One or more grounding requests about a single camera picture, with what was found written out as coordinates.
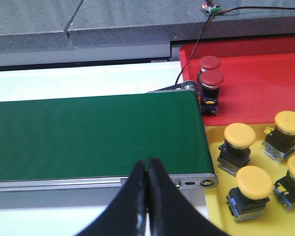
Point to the yellow plastic tray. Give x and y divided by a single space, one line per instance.
276 221

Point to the aluminium conveyor frame rail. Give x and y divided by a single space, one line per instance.
181 181

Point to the yellow mushroom push button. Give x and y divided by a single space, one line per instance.
279 142

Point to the small sensor circuit board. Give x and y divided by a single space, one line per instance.
210 7

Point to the red mushroom button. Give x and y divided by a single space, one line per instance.
209 82
209 63

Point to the grey stone countertop slab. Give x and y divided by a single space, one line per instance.
46 25

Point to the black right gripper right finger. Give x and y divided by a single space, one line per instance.
170 213

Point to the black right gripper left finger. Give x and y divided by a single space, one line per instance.
126 214

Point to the red plastic tray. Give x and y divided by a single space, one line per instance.
259 76

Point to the green conveyor belt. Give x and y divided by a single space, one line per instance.
101 136

